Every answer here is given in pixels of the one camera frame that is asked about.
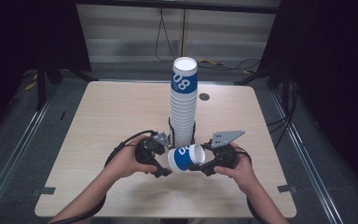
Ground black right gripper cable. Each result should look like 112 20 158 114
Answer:
233 147 264 224

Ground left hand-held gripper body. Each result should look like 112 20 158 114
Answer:
134 131 172 166

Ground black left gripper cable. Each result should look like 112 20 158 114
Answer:
48 129 158 224

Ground person's left hand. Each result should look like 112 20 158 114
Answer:
104 134 158 181

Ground person's right hand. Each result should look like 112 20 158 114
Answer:
213 142 254 194

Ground metal floor rail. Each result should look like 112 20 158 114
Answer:
269 90 346 224
0 98 52 216

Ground blue banded paper cup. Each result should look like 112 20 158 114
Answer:
167 143 207 174

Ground stack of white paper cups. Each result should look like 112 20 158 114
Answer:
169 56 199 148

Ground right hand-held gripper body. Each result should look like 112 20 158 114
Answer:
199 129 246 177

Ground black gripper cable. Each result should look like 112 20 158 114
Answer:
233 147 264 224
48 129 158 224

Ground black stand leg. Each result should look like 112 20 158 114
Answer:
34 55 48 112
233 63 281 86

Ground black wire cup holder brown base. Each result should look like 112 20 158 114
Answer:
167 117 198 148

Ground yellow black floor cable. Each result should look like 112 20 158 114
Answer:
198 57 263 76

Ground black hanging wall cable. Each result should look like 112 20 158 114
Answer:
154 7 187 62

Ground black floor cables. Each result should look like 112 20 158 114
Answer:
266 78 300 148

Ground grey tape strip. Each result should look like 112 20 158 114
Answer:
38 186 57 196
276 184 296 193

